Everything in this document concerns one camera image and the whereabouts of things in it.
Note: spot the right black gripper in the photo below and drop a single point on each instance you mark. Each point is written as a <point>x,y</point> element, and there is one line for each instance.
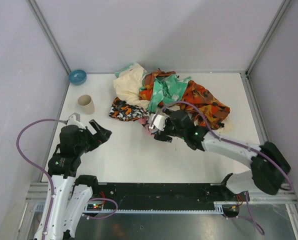
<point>164,128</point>

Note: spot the cream cloth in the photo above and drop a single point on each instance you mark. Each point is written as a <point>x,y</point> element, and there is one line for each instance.
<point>140,94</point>

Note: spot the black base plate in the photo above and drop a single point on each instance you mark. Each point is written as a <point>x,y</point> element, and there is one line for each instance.
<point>162,196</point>

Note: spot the blue bowl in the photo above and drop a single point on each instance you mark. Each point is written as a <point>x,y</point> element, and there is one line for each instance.
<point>77,77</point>

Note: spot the right aluminium frame post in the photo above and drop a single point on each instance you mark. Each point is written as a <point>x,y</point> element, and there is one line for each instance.
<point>278,18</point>

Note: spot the beige cup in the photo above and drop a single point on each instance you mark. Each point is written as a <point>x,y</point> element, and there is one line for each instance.
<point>86,103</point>

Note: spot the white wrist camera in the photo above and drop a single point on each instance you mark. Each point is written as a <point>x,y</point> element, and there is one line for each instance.
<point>74,120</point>
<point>157,122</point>

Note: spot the black orange white patterned cloth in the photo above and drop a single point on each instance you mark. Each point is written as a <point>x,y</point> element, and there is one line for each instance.
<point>124,112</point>

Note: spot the red orange camouflage cloth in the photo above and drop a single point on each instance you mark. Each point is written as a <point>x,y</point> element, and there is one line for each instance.
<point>214,111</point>

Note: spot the teal white cloth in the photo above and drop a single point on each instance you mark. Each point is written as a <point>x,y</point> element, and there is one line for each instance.
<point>137,87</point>

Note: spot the aluminium frame post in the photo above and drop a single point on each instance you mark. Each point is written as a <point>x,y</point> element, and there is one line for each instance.
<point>39,16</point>
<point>278,18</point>

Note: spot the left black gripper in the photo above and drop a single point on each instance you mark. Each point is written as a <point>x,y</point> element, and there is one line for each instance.
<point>93,136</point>

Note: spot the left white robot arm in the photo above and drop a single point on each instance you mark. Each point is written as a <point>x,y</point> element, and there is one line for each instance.
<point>67,193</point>

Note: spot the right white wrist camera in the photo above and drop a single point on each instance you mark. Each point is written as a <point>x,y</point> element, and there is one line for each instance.
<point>157,122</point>

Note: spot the pink navy patterned cloth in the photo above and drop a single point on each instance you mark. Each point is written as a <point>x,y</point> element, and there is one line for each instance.
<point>150,128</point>

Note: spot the grey cable duct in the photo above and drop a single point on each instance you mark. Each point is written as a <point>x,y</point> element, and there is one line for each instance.
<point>218,210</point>

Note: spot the left aluminium frame post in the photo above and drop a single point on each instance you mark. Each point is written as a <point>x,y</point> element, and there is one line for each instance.
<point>39,16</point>

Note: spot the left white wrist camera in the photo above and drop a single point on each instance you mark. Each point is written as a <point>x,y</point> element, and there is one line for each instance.
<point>74,120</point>

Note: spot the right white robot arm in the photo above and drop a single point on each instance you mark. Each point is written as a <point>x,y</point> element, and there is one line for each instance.
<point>267,167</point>

